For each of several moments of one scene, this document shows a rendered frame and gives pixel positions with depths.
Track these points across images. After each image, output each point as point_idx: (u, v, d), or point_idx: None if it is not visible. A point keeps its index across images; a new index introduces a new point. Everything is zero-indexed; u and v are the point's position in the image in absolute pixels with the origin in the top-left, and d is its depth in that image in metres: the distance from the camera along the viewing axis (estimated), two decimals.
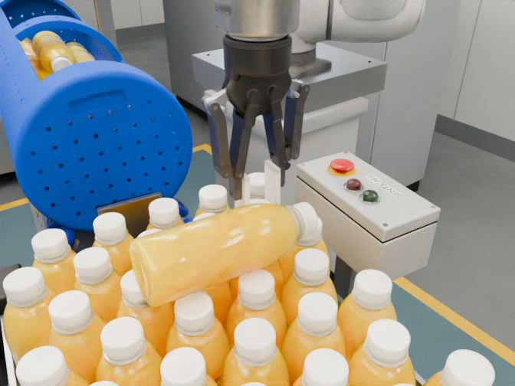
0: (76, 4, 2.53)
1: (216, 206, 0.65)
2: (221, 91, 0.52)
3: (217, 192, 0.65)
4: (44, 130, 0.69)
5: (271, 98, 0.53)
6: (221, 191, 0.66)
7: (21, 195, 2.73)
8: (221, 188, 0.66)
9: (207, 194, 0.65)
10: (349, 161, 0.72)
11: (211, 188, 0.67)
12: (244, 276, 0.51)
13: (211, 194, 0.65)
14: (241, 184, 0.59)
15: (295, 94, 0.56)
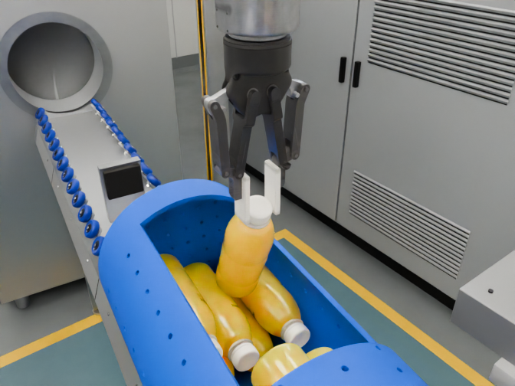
0: (149, 83, 1.96)
1: None
2: (221, 90, 0.52)
3: None
4: None
5: (271, 98, 0.53)
6: None
7: (73, 317, 2.16)
8: None
9: None
10: None
11: None
12: None
13: None
14: (241, 184, 0.59)
15: (295, 94, 0.56)
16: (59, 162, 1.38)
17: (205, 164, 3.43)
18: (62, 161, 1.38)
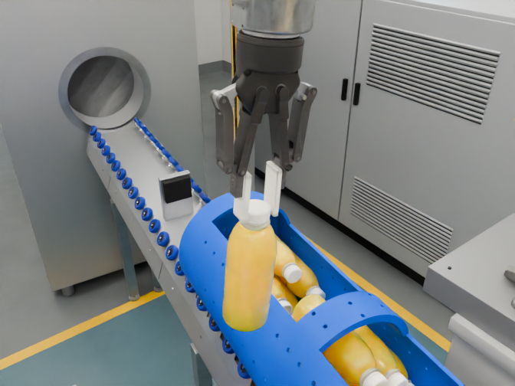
0: (180, 103, 2.31)
1: (259, 223, 0.62)
2: (230, 86, 0.53)
3: (260, 208, 0.62)
4: None
5: (280, 96, 0.54)
6: (264, 207, 0.63)
7: (113, 302, 2.51)
8: (264, 204, 0.63)
9: (250, 210, 0.62)
10: None
11: (254, 203, 0.63)
12: None
13: (255, 209, 0.62)
14: (243, 181, 0.59)
15: (302, 96, 0.57)
16: (119, 173, 1.73)
17: (219, 168, 3.78)
18: (121, 172, 1.72)
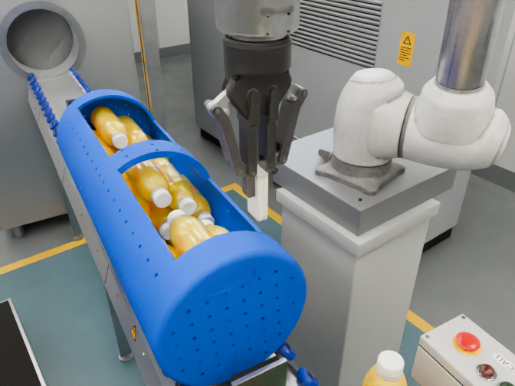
0: (115, 57, 2.56)
1: (119, 146, 1.26)
2: (291, 82, 0.56)
3: (123, 144, 1.25)
4: (185, 313, 0.72)
5: None
6: (125, 142, 1.25)
7: (58, 242, 2.76)
8: (126, 141, 1.25)
9: (117, 144, 1.24)
10: (473, 336, 0.74)
11: (121, 139, 1.24)
12: None
13: (119, 144, 1.25)
14: (260, 173, 0.61)
15: (220, 104, 0.54)
16: (42, 105, 1.98)
17: (175, 135, 4.03)
18: (44, 104, 1.97)
